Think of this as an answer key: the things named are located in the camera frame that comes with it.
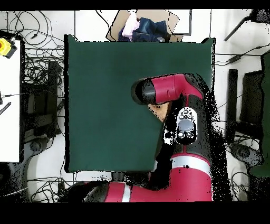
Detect orange terry towel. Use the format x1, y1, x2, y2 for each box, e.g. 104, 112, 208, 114
148, 102, 169, 123

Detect dark green table cloth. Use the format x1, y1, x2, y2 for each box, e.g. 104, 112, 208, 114
64, 34, 216, 174

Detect blue denim jeans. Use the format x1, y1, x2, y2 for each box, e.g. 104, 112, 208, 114
118, 17, 172, 42

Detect pink garment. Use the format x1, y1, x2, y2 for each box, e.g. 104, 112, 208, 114
121, 11, 140, 40

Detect brown cardboard box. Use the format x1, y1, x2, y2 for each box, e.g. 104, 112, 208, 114
105, 10, 184, 42

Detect black grey stand foot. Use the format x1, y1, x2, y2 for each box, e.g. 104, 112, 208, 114
229, 142, 264, 170
21, 137, 51, 191

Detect white desk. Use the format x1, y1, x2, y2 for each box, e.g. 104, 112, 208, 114
0, 40, 22, 163

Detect green covered side table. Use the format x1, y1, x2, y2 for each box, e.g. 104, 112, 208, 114
248, 50, 270, 178

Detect yellow emergency stop button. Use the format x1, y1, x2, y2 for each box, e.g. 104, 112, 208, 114
0, 38, 18, 59

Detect black tripod leg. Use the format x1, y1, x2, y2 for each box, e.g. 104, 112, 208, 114
224, 8, 270, 42

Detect black cables with adapter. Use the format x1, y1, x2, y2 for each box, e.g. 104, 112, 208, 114
27, 176, 85, 202

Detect black cable tangle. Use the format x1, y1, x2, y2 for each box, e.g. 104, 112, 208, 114
7, 10, 65, 85

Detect black cable with adapter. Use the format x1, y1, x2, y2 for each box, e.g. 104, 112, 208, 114
214, 43, 270, 66

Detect black floor cable bundle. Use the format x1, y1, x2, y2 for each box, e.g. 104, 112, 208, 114
213, 126, 254, 201

